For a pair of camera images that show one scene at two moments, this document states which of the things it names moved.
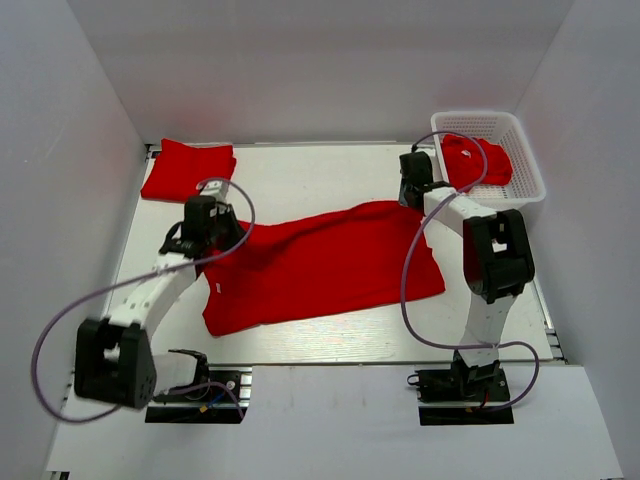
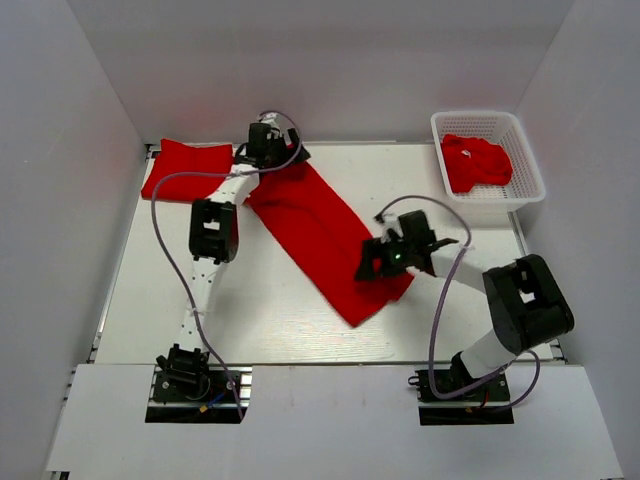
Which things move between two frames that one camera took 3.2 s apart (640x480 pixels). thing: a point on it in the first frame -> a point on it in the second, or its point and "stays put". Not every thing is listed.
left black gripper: [227, 213] -> [288, 152]
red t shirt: [262, 273] -> [325, 238]
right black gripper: [403, 199] -> [374, 249]
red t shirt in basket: [465, 161] stays put
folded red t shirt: [179, 169] stays put
